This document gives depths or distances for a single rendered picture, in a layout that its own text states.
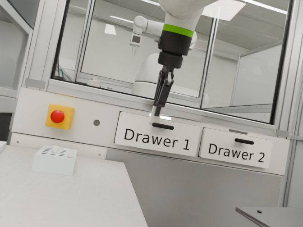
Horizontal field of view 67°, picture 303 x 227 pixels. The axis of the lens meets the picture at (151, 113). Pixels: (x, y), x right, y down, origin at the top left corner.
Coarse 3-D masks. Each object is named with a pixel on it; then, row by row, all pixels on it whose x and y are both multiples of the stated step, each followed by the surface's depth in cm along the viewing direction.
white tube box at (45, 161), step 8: (40, 152) 52; (48, 152) 54; (56, 152) 55; (64, 152) 57; (40, 160) 49; (48, 160) 49; (56, 160) 49; (64, 160) 50; (72, 160) 50; (32, 168) 48; (40, 168) 49; (48, 168) 49; (56, 168) 50; (64, 168) 50; (72, 168) 50
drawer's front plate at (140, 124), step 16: (128, 128) 76; (144, 128) 77; (160, 128) 78; (176, 128) 79; (192, 128) 81; (128, 144) 76; (144, 144) 77; (160, 144) 78; (176, 144) 79; (192, 144) 81
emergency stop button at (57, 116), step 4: (52, 112) 68; (56, 112) 68; (60, 112) 68; (52, 116) 68; (56, 116) 68; (60, 116) 68; (64, 116) 69; (52, 120) 68; (56, 120) 68; (60, 120) 68
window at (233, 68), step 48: (96, 0) 79; (144, 0) 83; (240, 0) 90; (288, 0) 94; (96, 48) 79; (144, 48) 82; (192, 48) 86; (240, 48) 90; (144, 96) 82; (192, 96) 86; (240, 96) 90
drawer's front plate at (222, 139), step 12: (204, 132) 83; (216, 132) 84; (228, 132) 85; (204, 144) 83; (216, 144) 84; (228, 144) 85; (240, 144) 86; (264, 144) 88; (204, 156) 83; (216, 156) 84; (240, 156) 86; (252, 156) 87; (264, 156) 88
